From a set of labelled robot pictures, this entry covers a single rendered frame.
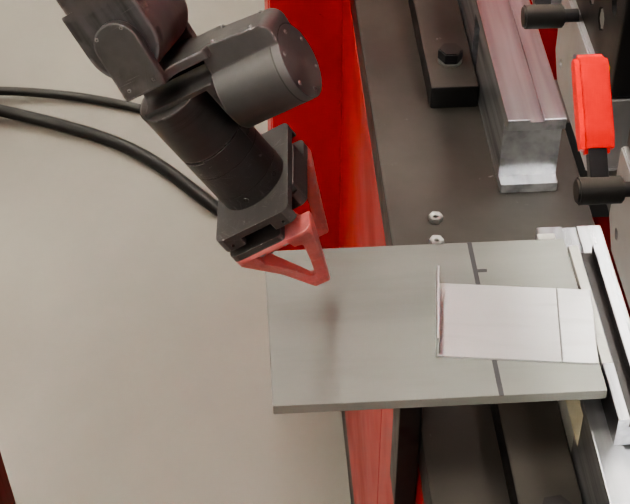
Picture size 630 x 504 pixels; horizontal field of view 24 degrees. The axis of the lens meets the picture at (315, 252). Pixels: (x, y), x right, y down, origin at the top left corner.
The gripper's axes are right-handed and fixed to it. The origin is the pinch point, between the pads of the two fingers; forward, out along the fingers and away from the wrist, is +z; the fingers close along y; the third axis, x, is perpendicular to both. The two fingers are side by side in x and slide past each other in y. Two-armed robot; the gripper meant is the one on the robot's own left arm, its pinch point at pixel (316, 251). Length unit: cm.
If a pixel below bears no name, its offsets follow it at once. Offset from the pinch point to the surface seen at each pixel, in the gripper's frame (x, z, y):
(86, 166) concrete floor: 98, 69, 139
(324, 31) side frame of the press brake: 19, 33, 82
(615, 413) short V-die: -16.1, 17.5, -12.1
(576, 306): -14.9, 16.6, -0.8
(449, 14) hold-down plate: -4, 24, 58
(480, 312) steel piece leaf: -8.2, 12.2, -1.4
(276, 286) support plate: 6.2, 3.3, 2.1
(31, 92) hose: 108, 60, 161
